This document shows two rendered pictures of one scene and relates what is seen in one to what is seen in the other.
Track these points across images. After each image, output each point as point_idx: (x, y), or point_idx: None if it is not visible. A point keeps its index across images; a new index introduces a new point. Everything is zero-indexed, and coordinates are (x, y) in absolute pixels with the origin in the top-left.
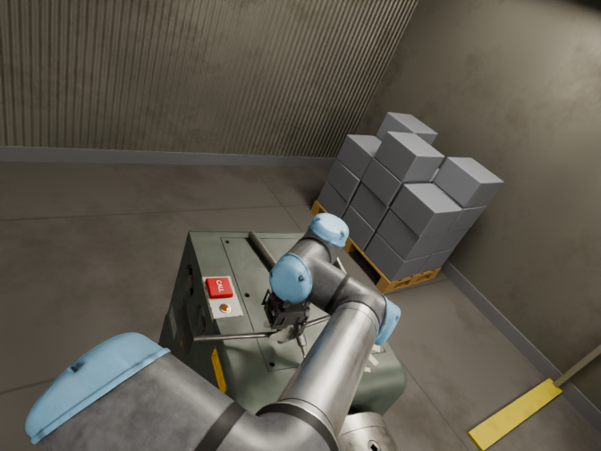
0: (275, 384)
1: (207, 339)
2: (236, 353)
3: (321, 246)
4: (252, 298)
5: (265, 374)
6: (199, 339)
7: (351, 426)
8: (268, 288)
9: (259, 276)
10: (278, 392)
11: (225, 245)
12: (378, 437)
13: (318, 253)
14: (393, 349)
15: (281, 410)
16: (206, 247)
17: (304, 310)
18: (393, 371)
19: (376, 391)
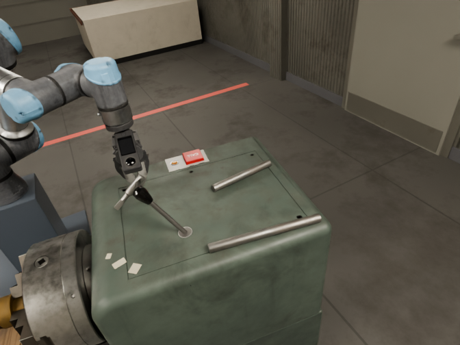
0: (107, 192)
1: None
2: (135, 172)
3: (82, 68)
4: (187, 174)
5: (116, 187)
6: None
7: (65, 244)
8: (135, 130)
9: (215, 176)
10: (101, 195)
11: (246, 154)
12: (49, 268)
13: (75, 68)
14: (133, 291)
15: None
16: (237, 146)
17: (112, 146)
18: (103, 285)
19: (92, 274)
